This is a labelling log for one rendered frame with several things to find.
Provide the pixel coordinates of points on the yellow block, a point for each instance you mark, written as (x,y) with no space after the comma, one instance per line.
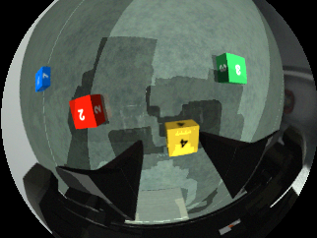
(182,136)

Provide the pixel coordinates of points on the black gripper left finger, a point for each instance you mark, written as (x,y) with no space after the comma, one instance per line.
(117,182)

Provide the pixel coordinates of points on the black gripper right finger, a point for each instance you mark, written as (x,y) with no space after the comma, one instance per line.
(236,161)

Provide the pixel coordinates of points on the red block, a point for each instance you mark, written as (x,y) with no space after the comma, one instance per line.
(87,111)

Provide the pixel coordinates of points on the green block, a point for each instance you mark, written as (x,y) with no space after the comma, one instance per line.
(231,69)

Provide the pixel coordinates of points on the blue block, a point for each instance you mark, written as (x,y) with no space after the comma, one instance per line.
(42,79)

